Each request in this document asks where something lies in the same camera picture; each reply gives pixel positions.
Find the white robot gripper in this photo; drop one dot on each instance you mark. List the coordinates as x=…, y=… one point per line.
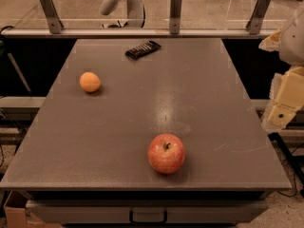
x=293, y=42

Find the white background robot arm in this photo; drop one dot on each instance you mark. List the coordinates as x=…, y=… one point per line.
x=135, y=12

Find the red apple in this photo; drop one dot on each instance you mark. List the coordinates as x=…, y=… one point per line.
x=166, y=153

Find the black snack bar wrapper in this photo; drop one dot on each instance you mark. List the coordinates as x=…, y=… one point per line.
x=142, y=50

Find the orange fruit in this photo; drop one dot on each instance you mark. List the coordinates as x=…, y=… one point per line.
x=89, y=82

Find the grey drawer under table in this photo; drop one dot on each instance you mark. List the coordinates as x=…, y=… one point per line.
x=143, y=212

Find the cardboard box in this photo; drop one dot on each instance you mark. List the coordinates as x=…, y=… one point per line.
x=18, y=217

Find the right metal barrier bracket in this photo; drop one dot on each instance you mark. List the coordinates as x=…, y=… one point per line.
x=255, y=23

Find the metal barrier bracket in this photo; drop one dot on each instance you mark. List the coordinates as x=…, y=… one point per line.
x=175, y=16
x=55, y=26
x=255, y=23

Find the middle metal barrier bracket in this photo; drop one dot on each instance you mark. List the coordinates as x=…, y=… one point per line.
x=175, y=16

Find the metal barrier rail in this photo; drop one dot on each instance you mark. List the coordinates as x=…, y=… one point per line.
x=134, y=33

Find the left metal barrier bracket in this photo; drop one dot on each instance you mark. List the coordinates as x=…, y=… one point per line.
x=55, y=26

